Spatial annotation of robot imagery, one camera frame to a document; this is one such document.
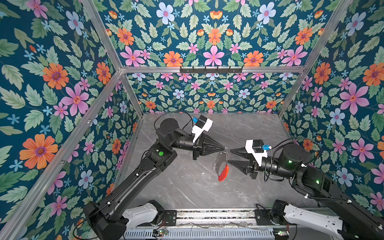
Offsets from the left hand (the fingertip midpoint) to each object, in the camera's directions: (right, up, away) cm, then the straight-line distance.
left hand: (223, 150), depth 48 cm
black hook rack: (-1, +43, +45) cm, 62 cm away
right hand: (+4, -2, +4) cm, 6 cm away
